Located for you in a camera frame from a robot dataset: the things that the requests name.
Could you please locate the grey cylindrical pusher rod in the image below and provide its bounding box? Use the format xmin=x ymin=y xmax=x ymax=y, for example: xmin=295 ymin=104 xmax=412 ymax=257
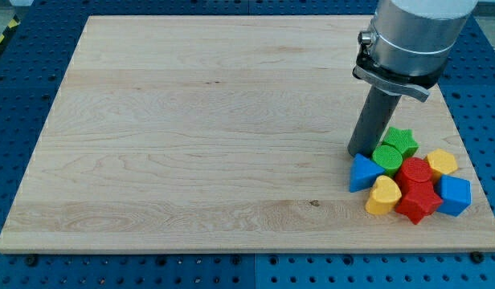
xmin=347 ymin=86 xmax=401 ymax=157

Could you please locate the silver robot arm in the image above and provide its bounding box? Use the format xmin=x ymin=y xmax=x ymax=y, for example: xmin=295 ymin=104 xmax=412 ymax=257
xmin=347 ymin=0 xmax=477 ymax=157

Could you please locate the green star block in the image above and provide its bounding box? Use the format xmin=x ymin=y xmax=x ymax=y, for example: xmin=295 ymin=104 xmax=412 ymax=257
xmin=382 ymin=127 xmax=419 ymax=159

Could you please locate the red star block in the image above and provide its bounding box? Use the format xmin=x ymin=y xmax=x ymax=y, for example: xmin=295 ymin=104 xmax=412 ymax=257
xmin=395 ymin=181 xmax=444 ymax=225

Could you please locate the green cylinder block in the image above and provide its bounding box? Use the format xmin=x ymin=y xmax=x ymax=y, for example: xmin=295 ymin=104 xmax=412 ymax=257
xmin=371 ymin=145 xmax=403 ymax=177

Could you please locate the blue triangle block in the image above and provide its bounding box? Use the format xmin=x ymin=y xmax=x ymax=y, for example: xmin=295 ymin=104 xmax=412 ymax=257
xmin=349 ymin=153 xmax=385 ymax=193

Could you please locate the red cylinder block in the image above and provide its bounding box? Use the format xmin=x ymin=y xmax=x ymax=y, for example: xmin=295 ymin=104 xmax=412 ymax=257
xmin=395 ymin=157 xmax=432 ymax=187

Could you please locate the yellow hexagon block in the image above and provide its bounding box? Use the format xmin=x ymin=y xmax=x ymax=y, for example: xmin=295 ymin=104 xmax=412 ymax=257
xmin=424 ymin=149 xmax=459 ymax=184

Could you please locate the yellow heart block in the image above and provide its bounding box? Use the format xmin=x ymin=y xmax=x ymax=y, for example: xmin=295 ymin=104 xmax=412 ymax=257
xmin=365 ymin=175 xmax=402 ymax=215

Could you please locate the blue cube block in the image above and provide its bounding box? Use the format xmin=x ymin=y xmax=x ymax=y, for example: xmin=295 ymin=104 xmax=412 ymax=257
xmin=435 ymin=175 xmax=472 ymax=217

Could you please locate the light wooden board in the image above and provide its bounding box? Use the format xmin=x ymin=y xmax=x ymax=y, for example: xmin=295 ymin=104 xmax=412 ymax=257
xmin=0 ymin=15 xmax=495 ymax=254

